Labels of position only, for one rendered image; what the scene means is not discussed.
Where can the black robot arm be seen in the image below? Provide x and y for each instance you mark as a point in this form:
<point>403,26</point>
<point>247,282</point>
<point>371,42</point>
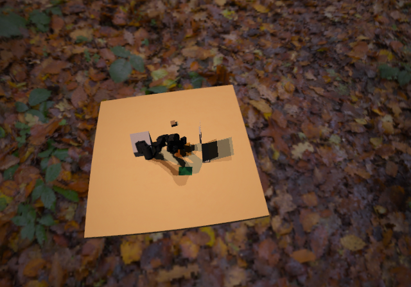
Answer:
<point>146,150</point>

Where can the green flat square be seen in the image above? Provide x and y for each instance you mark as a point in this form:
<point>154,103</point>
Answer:
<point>185,170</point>

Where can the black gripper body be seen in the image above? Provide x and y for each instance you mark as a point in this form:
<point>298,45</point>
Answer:
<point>182,141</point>

